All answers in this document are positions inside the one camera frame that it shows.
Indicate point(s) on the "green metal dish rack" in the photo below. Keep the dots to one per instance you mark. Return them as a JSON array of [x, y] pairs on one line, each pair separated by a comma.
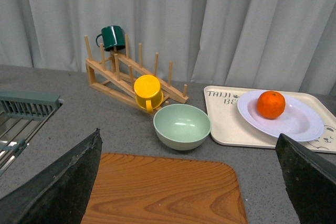
[[23, 113]]

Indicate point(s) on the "grey curtain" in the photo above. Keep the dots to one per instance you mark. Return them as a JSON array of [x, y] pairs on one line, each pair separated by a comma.
[[287, 45]]

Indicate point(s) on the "yellow mug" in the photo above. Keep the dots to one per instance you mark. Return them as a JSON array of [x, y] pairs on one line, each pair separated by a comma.
[[148, 92]]

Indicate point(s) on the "wooden serving tray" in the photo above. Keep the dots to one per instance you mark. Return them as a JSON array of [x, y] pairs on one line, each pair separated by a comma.
[[146, 189]]

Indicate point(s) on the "white ridged plate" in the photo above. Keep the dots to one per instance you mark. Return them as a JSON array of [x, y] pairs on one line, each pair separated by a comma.
[[298, 121]]

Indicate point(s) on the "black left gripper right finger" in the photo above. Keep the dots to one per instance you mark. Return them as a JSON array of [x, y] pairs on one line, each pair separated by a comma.
[[309, 180]]

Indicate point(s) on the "wooden peg drying rack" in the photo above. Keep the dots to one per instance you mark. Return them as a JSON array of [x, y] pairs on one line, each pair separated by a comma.
[[114, 75]]

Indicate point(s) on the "cream bear tray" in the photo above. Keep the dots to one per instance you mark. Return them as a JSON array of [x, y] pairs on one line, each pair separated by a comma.
[[230, 128]]

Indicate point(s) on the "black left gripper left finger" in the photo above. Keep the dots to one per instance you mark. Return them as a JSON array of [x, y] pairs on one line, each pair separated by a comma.
[[59, 193]]

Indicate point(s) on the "orange mandarin fruit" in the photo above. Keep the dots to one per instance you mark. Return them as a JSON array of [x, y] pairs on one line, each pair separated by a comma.
[[271, 104]]

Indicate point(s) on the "light green bowl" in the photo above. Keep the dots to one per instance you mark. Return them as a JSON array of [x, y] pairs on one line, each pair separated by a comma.
[[181, 127]]

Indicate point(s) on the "dark green mug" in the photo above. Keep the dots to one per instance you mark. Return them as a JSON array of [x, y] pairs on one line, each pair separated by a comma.
[[112, 37]]

